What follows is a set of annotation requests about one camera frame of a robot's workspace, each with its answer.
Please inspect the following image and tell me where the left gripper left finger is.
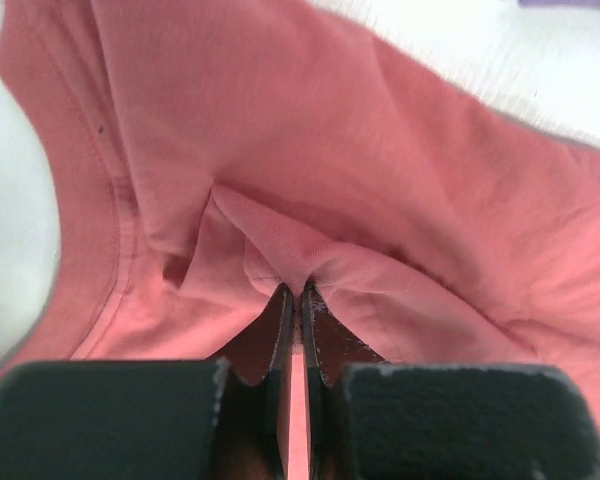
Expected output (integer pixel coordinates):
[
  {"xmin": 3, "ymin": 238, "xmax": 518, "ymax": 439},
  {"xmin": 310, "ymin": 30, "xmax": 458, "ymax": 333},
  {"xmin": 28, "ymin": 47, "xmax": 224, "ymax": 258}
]
[{"xmin": 0, "ymin": 285, "xmax": 294, "ymax": 479}]

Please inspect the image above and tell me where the pink t shirt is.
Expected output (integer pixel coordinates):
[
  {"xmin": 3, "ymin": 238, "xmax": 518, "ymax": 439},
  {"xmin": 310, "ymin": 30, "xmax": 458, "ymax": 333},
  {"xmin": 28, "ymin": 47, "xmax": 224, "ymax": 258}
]
[{"xmin": 0, "ymin": 1, "xmax": 600, "ymax": 479}]

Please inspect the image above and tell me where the folded purple t shirt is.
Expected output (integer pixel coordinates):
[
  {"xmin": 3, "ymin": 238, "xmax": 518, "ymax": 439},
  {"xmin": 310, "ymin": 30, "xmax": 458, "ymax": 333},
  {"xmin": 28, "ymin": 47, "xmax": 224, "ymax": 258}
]
[{"xmin": 518, "ymin": 0, "xmax": 600, "ymax": 11}]

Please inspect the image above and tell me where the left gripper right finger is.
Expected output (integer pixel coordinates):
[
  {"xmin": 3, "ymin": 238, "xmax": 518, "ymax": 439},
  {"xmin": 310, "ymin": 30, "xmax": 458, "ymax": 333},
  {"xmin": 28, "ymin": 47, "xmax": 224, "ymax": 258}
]
[{"xmin": 301, "ymin": 283, "xmax": 600, "ymax": 479}]

